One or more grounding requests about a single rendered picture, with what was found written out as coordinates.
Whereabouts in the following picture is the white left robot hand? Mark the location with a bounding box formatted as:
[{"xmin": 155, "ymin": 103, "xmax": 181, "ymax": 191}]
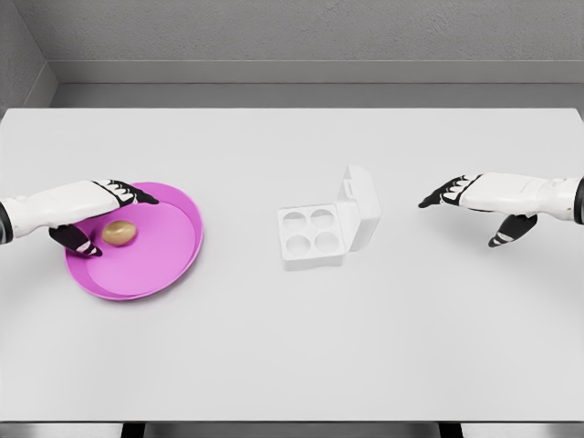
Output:
[{"xmin": 41, "ymin": 178, "xmax": 161, "ymax": 259}]

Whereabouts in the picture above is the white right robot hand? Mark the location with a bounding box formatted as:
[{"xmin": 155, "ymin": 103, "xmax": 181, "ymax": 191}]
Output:
[{"xmin": 417, "ymin": 172, "xmax": 539, "ymax": 249}]

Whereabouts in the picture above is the brown egg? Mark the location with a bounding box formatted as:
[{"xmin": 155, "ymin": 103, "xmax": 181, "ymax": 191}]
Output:
[{"xmin": 101, "ymin": 220, "xmax": 138, "ymax": 246}]

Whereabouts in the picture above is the white egg box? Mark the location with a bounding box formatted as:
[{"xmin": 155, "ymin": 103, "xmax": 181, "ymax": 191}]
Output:
[{"xmin": 276, "ymin": 163, "xmax": 382, "ymax": 273}]

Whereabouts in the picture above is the pink round plate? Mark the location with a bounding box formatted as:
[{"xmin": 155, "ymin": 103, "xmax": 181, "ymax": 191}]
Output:
[{"xmin": 64, "ymin": 182, "xmax": 204, "ymax": 301}]

